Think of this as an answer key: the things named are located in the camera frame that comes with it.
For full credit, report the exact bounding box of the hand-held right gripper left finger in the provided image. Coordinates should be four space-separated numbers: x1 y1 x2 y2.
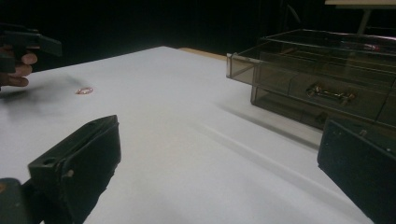
27 114 122 224

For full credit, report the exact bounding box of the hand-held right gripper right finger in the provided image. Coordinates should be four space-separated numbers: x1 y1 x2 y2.
317 119 396 224

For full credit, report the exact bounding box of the smoky clear drawer organizer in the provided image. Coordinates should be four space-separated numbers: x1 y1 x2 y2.
250 28 396 133

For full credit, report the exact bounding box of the white metal stand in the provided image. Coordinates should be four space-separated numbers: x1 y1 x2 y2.
324 0 396 35

